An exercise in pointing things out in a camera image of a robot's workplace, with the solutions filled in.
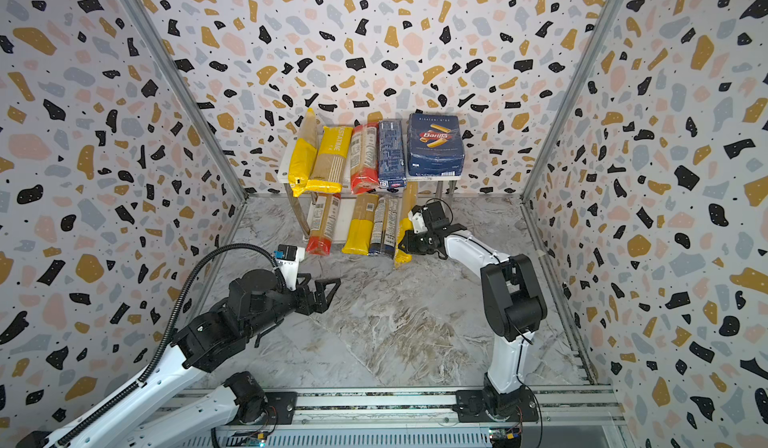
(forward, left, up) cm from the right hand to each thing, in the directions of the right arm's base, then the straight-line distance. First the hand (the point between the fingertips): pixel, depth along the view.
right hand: (396, 239), depth 93 cm
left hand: (-21, +15, +15) cm, 30 cm away
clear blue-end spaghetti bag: (+8, +4, -3) cm, 9 cm away
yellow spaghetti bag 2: (+5, +13, -4) cm, 14 cm away
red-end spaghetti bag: (+8, +25, -2) cm, 27 cm away
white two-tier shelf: (+10, +20, -6) cm, 23 cm away
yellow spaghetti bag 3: (+10, -4, +7) cm, 13 cm away
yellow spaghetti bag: (+8, +17, +24) cm, 31 cm away
